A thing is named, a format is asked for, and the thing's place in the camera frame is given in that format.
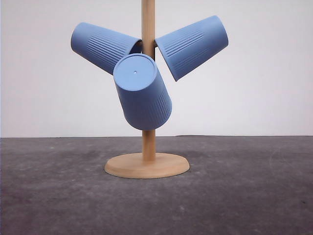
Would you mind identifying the wooden cup tree stand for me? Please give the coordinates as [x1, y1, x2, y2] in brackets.
[105, 0, 190, 179]

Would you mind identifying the blue cup front peg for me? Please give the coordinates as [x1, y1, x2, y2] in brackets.
[113, 53, 173, 130]

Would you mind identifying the blue cup peg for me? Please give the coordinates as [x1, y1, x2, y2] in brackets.
[155, 16, 229, 81]
[71, 22, 142, 74]
[113, 53, 173, 130]

